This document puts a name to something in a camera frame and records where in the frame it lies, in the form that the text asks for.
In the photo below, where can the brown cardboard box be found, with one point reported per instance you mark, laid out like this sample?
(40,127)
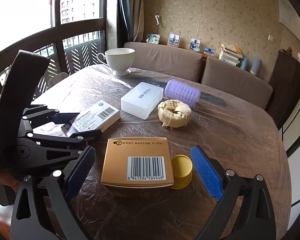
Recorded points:
(137,162)

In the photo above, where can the brown sofa cushion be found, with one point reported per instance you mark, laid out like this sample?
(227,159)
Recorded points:
(235,81)
(168,60)

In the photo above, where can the yellow plastic cap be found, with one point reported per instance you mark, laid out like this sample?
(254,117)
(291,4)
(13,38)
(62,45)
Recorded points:
(182,171)

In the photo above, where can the brown sofa right cushion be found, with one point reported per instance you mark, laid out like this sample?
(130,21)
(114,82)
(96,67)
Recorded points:
(235,81)

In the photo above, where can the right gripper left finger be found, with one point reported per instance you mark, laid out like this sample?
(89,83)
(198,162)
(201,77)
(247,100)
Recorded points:
(30,219)

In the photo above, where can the person left hand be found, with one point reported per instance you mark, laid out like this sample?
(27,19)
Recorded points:
(7,179)

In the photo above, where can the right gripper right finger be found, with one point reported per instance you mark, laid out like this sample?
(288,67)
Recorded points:
(243,210)

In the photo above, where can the white blue medicine box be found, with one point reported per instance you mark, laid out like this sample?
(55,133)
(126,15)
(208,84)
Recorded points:
(99,116)

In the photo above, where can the stack of books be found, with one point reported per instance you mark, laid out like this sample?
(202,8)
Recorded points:
(230,54)

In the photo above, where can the small teal cup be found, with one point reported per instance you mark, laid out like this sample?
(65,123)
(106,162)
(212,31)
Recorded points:
(244,63)

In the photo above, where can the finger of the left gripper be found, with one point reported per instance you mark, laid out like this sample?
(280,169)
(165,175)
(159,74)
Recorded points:
(62,118)

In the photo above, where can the brown sofa left cushion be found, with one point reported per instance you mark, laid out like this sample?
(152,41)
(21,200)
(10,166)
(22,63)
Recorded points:
(168,60)

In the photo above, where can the purple hair roller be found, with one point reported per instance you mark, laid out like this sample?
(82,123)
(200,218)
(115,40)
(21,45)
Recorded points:
(180,91)

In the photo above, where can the large white teacup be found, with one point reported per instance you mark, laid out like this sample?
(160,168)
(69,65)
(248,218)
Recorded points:
(117,60)

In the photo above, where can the photo frame far left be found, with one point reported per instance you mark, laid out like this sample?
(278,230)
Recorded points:
(153,38)

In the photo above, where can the photo frame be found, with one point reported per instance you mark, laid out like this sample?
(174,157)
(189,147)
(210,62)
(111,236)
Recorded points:
(173,40)
(209,51)
(194,44)
(153,38)

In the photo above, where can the grey blue cylinder speaker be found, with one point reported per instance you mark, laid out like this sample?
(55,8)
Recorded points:
(255,65)

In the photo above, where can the wall lamp fixture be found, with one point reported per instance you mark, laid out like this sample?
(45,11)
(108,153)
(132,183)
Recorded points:
(157,19)

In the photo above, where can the dark wooden cabinet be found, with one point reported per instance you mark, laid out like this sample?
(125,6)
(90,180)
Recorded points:
(285,82)

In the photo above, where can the white translucent plastic box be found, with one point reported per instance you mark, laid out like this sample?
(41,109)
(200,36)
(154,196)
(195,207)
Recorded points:
(141,100)

